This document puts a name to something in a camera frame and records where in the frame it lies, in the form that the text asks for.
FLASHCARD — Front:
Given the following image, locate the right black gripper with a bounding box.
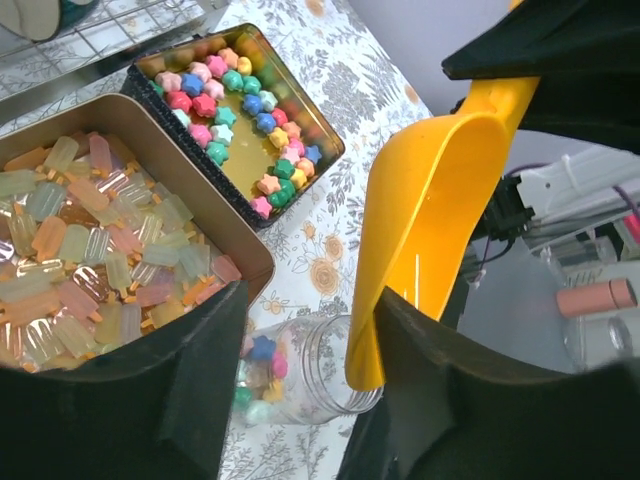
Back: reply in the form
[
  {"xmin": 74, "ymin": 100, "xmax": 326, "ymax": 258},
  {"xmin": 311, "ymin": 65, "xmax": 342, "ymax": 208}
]
[{"xmin": 441, "ymin": 0, "xmax": 639, "ymax": 154}]

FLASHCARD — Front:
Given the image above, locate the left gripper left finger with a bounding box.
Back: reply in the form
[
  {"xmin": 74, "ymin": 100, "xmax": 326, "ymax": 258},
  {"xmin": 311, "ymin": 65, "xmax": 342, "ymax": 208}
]
[{"xmin": 1, "ymin": 281, "xmax": 248, "ymax": 479}]

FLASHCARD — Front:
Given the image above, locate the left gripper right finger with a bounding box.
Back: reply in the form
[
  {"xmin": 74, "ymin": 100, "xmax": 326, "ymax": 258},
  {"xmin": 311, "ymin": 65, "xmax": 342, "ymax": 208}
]
[{"xmin": 338, "ymin": 290, "xmax": 639, "ymax": 479}]

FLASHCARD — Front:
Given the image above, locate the clear glass jar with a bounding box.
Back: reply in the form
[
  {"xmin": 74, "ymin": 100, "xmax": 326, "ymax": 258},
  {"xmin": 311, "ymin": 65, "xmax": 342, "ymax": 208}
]
[{"xmin": 232, "ymin": 315, "xmax": 383, "ymax": 425}]

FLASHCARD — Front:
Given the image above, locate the yellow plastic scoop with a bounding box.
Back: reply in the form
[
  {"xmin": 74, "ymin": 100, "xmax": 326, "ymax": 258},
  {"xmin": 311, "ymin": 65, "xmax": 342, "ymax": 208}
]
[{"xmin": 345, "ymin": 77, "xmax": 539, "ymax": 391}]

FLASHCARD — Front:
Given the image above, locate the popsicle candy tin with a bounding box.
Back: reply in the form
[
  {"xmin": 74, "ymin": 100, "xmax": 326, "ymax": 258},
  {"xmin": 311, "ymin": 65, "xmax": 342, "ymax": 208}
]
[{"xmin": 1, "ymin": 94, "xmax": 274, "ymax": 373}]

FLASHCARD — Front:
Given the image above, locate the star candy tin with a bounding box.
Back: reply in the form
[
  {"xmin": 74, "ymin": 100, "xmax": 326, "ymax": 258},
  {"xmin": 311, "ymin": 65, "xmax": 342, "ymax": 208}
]
[{"xmin": 122, "ymin": 23, "xmax": 345, "ymax": 230}]

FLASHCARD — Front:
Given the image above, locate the steel dish rack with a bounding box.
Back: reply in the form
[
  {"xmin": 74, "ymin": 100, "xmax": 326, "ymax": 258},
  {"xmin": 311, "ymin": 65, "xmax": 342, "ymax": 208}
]
[{"xmin": 1, "ymin": 1, "xmax": 229, "ymax": 100}]

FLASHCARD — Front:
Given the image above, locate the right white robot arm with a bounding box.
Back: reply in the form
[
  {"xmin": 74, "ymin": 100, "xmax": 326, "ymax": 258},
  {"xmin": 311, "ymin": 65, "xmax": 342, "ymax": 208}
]
[{"xmin": 442, "ymin": 1, "xmax": 639, "ymax": 220}]

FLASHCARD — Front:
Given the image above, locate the empty glass jar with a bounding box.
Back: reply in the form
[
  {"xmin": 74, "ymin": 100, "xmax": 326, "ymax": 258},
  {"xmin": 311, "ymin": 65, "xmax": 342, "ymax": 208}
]
[{"xmin": 564, "ymin": 314, "xmax": 639, "ymax": 371}]

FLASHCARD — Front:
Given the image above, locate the pink cylinder container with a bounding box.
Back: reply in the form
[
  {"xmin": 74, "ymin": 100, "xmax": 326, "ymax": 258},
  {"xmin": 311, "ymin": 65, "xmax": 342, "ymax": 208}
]
[{"xmin": 556, "ymin": 278, "xmax": 638, "ymax": 318}]

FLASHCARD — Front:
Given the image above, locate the teal white mug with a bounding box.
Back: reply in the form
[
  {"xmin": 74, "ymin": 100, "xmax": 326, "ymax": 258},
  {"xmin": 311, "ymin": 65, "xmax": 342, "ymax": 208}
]
[{"xmin": 60, "ymin": 0, "xmax": 99, "ymax": 11}]

